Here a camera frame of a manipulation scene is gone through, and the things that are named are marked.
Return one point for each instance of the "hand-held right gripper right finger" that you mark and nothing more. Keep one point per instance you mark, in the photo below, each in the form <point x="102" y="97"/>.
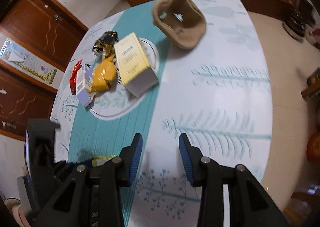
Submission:
<point x="186" y="159"/>

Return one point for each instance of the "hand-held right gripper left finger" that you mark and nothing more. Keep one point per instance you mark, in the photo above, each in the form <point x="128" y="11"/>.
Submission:
<point x="135" y="159"/>

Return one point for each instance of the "black gold wrapper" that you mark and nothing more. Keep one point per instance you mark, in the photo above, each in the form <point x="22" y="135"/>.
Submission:
<point x="105" y="39"/>

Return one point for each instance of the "beige knitted hat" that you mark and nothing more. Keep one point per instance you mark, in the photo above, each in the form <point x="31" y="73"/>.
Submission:
<point x="185" y="34"/>

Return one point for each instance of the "brown wooden door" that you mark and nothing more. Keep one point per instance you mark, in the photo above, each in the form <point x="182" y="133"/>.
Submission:
<point x="17" y="102"/>
<point x="37" y="24"/>

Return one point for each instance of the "small white box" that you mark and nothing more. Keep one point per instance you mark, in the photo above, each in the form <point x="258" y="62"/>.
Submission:
<point x="83" y="89"/>

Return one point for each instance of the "table with floral cloth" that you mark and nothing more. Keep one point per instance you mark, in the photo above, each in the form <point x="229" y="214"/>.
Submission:
<point x="212" y="92"/>

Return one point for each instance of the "red foil wrapper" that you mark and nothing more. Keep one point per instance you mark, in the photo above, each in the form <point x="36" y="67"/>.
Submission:
<point x="73" y="79"/>

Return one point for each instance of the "yellow crumpled wrapper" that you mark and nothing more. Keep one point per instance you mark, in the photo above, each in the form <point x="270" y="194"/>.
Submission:
<point x="103" y="74"/>

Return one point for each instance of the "yellow white box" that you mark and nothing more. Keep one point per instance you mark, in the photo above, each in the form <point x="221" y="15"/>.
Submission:
<point x="131" y="62"/>

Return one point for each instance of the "red bucket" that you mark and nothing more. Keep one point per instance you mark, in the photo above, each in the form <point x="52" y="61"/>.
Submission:
<point x="315" y="147"/>

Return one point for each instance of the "black pot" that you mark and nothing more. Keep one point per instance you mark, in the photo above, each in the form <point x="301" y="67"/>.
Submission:
<point x="295" y="26"/>

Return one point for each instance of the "giraffe wall poster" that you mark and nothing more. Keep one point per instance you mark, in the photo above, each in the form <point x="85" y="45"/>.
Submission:
<point x="30" y="62"/>

